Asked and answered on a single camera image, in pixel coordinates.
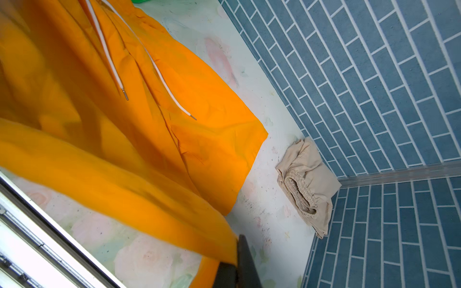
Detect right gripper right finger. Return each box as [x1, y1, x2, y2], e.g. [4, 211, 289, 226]
[236, 235, 262, 288]

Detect beige shorts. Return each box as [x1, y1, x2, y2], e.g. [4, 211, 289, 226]
[276, 138, 342, 239]

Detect orange shorts white drawstring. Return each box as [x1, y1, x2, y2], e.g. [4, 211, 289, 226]
[83, 0, 198, 121]

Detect aluminium front rail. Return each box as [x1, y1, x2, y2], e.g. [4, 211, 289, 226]
[1, 174, 124, 288]

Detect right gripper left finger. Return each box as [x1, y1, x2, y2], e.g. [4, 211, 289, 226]
[212, 262, 237, 288]

